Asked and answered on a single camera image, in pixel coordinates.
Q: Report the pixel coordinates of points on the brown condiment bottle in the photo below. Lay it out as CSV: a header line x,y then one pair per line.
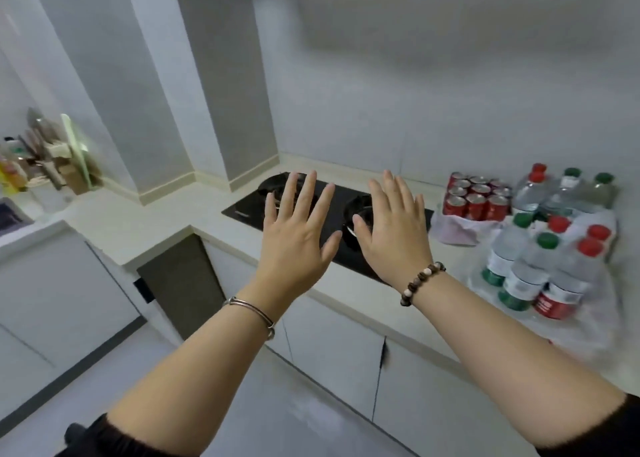
x,y
17,174

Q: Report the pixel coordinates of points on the dark grey cabinet panel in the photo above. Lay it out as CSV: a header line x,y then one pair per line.
x,y
182,286

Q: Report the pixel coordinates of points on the white cup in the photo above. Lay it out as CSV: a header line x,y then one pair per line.
x,y
47,196

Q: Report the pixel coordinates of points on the black glass gas hob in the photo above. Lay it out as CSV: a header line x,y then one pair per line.
x,y
245,211

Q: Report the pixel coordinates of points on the white plastic bag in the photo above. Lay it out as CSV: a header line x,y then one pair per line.
x,y
460,231

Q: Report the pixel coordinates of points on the person's black sleeve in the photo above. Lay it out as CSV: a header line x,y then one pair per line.
x,y
600,431
110,441

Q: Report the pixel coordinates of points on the person's right hand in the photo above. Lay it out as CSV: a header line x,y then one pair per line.
x,y
397,241

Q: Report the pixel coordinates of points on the group of red cans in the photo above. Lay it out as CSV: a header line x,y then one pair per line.
x,y
475,204

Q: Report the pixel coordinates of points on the person's left forearm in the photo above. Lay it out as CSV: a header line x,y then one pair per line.
x,y
200,386

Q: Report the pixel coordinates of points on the person's black right sleeve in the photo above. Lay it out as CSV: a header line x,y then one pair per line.
x,y
600,431

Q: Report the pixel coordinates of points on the person's left hand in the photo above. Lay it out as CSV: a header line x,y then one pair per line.
x,y
292,256

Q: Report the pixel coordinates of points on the clear red print plastic bag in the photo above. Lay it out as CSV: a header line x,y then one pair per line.
x,y
600,321

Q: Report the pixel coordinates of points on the silver bangle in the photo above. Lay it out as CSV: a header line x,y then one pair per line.
x,y
255,311

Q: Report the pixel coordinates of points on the white kitchen base cabinet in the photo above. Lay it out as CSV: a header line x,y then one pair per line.
x,y
340,351

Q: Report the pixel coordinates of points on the person's black left sleeve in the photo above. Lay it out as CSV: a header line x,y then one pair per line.
x,y
110,441

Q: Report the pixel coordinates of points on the person's right forearm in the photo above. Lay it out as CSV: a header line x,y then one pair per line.
x,y
510,356

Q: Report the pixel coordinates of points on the yellow detergent bottle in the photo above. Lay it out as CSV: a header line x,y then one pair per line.
x,y
6,179

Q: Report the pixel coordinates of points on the white green cap bottle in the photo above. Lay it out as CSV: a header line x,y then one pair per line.
x,y
560,199

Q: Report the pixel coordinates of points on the wooden knife block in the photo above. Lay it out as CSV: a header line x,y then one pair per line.
x,y
70,174

